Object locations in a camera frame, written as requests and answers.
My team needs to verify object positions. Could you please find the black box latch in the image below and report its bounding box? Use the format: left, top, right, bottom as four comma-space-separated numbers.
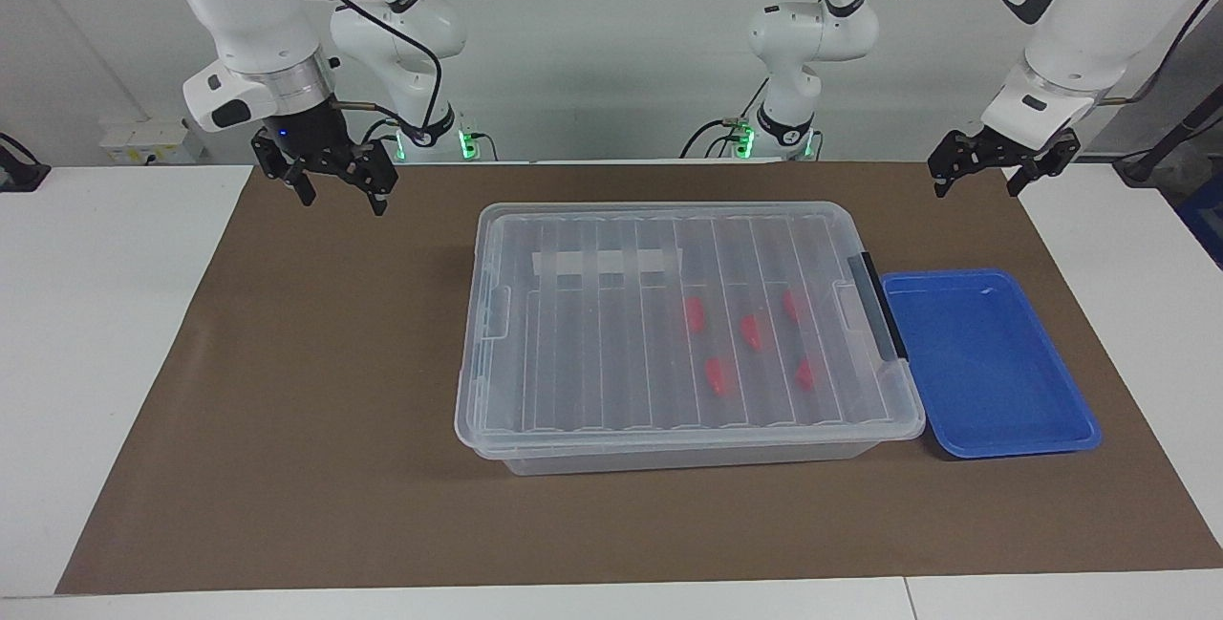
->
848, 252, 907, 361

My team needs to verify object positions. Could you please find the clear plastic ribbed lid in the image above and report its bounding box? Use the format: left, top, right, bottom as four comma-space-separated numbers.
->
455, 202, 926, 457

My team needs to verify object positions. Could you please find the white wall socket strip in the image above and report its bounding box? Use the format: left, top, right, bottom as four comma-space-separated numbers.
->
100, 118, 206, 165

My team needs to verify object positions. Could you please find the black stand pole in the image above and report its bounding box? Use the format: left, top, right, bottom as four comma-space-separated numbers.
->
1113, 90, 1223, 186

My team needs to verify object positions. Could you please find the blue crate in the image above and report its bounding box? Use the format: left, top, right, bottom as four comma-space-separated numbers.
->
1177, 171, 1223, 267

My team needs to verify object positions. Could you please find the white tape strip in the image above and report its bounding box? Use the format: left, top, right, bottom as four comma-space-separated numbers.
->
530, 247, 681, 279

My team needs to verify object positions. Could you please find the brown table mat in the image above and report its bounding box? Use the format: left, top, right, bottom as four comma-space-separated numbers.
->
55, 161, 1223, 595

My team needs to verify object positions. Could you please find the blue plastic tray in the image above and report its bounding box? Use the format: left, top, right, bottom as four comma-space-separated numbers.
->
879, 268, 1103, 460

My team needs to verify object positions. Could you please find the black base cable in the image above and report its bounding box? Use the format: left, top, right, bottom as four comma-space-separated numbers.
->
680, 80, 768, 160

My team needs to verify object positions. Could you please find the black clamp device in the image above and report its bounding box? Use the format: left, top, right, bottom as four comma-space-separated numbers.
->
0, 133, 51, 193

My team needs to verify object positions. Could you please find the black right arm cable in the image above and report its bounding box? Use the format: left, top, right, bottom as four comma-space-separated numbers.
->
282, 0, 455, 139

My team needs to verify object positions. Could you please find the clear plastic storage box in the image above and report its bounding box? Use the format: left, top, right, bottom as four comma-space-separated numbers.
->
466, 204, 924, 478

